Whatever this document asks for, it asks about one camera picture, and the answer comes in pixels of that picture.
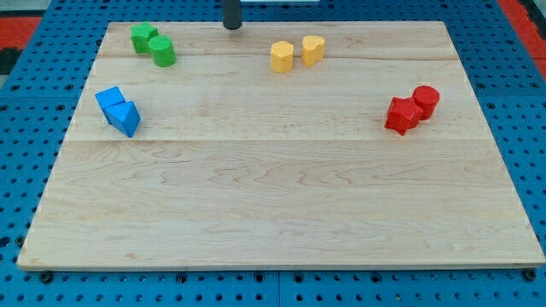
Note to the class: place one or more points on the red star block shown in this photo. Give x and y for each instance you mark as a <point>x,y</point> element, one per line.
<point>403,114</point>

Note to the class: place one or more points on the green star block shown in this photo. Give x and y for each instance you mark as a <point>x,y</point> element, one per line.
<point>141,34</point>

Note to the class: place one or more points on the light wooden board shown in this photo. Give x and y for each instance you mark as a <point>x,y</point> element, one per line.
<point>235,166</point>

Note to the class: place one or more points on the yellow hexagon block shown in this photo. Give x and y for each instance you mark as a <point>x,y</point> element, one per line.
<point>281,56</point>

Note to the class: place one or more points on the yellow heart block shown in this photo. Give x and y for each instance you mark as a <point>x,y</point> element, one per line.
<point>312,50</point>

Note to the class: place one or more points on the green cylinder block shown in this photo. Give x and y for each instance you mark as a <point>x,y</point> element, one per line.
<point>162,51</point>

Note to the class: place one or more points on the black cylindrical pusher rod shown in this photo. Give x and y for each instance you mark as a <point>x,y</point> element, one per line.
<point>231,10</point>

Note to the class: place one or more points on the blue triangle block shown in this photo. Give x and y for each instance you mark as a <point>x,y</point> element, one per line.
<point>124,117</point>

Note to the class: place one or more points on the red cylinder block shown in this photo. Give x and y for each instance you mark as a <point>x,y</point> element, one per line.
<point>426,97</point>

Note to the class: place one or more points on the blue cube block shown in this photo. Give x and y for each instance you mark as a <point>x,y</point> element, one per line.
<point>108,98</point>

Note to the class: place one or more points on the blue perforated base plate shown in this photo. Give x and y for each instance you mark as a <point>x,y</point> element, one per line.
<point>42,91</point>

